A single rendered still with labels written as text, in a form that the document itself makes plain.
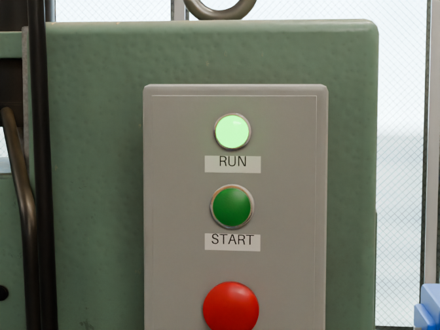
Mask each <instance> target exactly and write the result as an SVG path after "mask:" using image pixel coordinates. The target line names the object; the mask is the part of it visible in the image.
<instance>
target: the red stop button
mask: <svg viewBox="0 0 440 330"><path fill-rule="evenodd" d="M203 315H204V319H205V321H206V323H207V325H208V326H209V328H210V329H211V330H252V329H253V328H254V326H255V324H256V323H257V320H258V317H259V303H258V300H257V298H256V296H255V294H254V292H252V290H251V289H250V288H249V287H247V286H246V285H244V284H241V283H239V282H223V283H220V284H218V285H216V286H215V287H213V288H212V289H211V290H210V292H209V293H208V294H207V296H206V298H205V300H204V304H203Z"/></svg>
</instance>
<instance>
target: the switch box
mask: <svg viewBox="0 0 440 330"><path fill-rule="evenodd" d="M328 103H329V92H328V89H327V87H326V86H324V85H322V84H149V85H147V86H145V87H144V89H143V236H144V325H145V330H211V329H210V328H209V326H208V325H207V323H206V321H205V319H204V315H203V304H204V300H205V298H206V296H207V294H208V293H209V292H210V290H211V289H212V288H213V287H215V286H216V285H218V284H220V283H223V282H239V283H241V284H244V285H246V286H247V287H249V288H250V289H251V290H252V292H254V294H255V296H256V298H257V300H258V303H259V317H258V320H257V323H256V324H255V326H254V328H253V329H252V330H325V290H326V243H327V150H328ZM227 113H238V114H241V115H243V116H244V117H245V118H247V120H248V121H249V123H250V125H251V137H250V140H249V142H248V143H247V144H246V145H245V146H244V147H242V148H241V149H239V150H235V151H230V150H227V149H224V148H222V147H221V146H220V145H219V144H218V143H217V142H216V140H215V137H214V133H213V130H214V126H215V123H216V122H217V120H218V119H219V118H220V117H221V116H223V115H224V114H227ZM205 156H260V157H261V173H216V172H205ZM228 184H236V185H240V186H243V187H244V188H246V189H247V190H248V191H249V192H250V193H251V195H252V197H253V199H254V202H255V211H254V214H253V217H252V218H251V220H250V221H249V222H248V223H247V224H246V225H245V226H243V227H241V228H238V229H227V228H225V227H222V226H221V225H219V224H218V223H217V222H216V221H215V220H214V219H213V217H212V215H211V211H210V201H211V198H212V196H213V194H214V193H215V191H216V190H217V189H219V188H220V187H222V186H224V185H228ZM205 233H210V234H260V235H261V250H260V251H229V250H205Z"/></svg>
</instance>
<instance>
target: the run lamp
mask: <svg viewBox="0 0 440 330"><path fill-rule="evenodd" d="M213 133H214V137H215V140H216V142H217V143H218V144H219V145H220V146H221V147H222V148H224V149H227V150H230V151H235V150H239V149H241V148H242V147H244V146H245V145H246V144H247V143H248V142H249V140H250V137H251V125H250V123H249V121H248V120H247V118H245V117H244V116H243V115H241V114H238V113H227V114H224V115H223V116H221V117H220V118H219V119H218V120H217V122H216V123H215V126H214V130H213Z"/></svg>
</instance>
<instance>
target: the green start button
mask: <svg viewBox="0 0 440 330"><path fill-rule="evenodd" d="M210 211H211V215H212V217H213V219H214V220H215V221H216V222H217V223H218V224H219V225H221V226H222V227H225V228H227V229H238V228H241V227H243V226H245V225H246V224H247V223H248V222H249V221H250V220H251V218H252V217H253V214H254V211H255V202H254V199H253V197H252V195H251V193H250V192H249V191H248V190H247V189H246V188H244V187H243V186H240V185H236V184H228V185H224V186H222V187H220V188H219V189H217V190H216V191H215V193H214V194H213V196H212V198H211V201H210Z"/></svg>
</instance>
